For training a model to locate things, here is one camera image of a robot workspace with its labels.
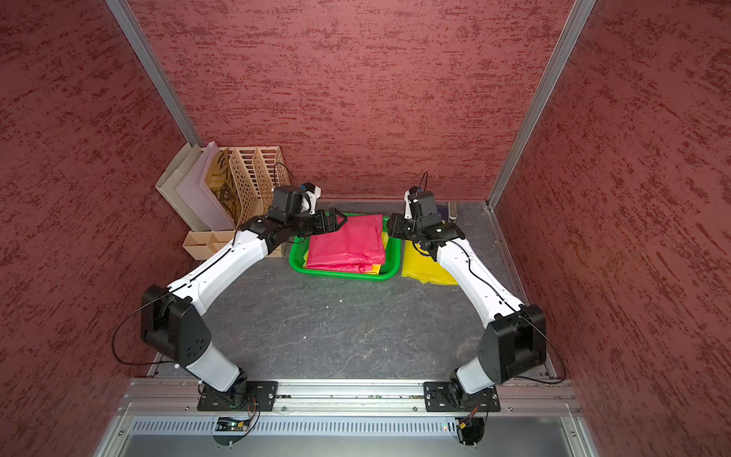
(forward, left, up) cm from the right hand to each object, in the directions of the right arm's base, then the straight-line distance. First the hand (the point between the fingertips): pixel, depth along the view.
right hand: (393, 228), depth 83 cm
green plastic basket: (-2, +2, -20) cm, 21 cm away
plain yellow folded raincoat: (+1, -12, -25) cm, 28 cm away
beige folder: (+13, +69, +9) cm, 70 cm away
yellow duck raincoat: (-4, +6, -15) cm, 17 cm away
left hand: (+1, +18, +2) cm, 18 cm away
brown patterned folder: (+24, +60, -1) cm, 65 cm away
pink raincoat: (+1, +12, -11) cm, 17 cm away
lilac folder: (+11, +61, +3) cm, 62 cm away
